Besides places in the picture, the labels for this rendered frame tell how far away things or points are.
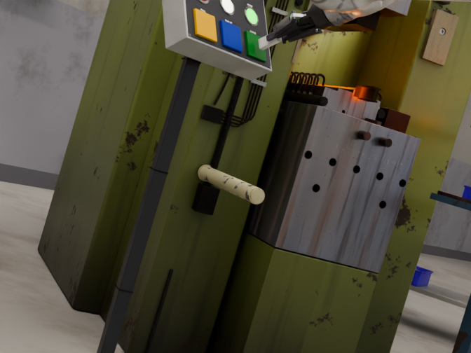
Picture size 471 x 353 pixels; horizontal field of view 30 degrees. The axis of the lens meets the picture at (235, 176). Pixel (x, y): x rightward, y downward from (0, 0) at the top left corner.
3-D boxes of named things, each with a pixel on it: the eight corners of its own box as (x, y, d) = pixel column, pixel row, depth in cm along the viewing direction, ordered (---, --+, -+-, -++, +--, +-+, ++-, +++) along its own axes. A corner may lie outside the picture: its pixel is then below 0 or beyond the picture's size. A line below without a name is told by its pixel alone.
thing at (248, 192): (263, 208, 234) (269, 189, 234) (245, 203, 232) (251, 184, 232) (211, 183, 275) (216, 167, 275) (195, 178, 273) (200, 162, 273)
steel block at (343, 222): (380, 273, 278) (421, 139, 276) (274, 246, 264) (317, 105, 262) (305, 237, 330) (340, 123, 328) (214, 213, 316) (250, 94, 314)
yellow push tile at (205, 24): (217, 41, 230) (215, 16, 232) (197, 33, 224) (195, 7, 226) (212, 44, 231) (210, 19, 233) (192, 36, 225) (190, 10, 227)
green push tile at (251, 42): (266, 61, 244) (264, 37, 246) (249, 54, 239) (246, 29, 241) (261, 64, 245) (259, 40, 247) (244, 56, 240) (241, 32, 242)
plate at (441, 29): (444, 66, 296) (459, 17, 296) (422, 57, 293) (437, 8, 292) (441, 65, 298) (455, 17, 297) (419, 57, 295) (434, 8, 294)
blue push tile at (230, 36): (243, 52, 237) (240, 27, 239) (224, 44, 231) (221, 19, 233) (238, 54, 238) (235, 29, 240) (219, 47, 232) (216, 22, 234)
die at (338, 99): (373, 125, 277) (381, 99, 276) (319, 106, 269) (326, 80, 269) (316, 114, 316) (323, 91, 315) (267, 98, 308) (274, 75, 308)
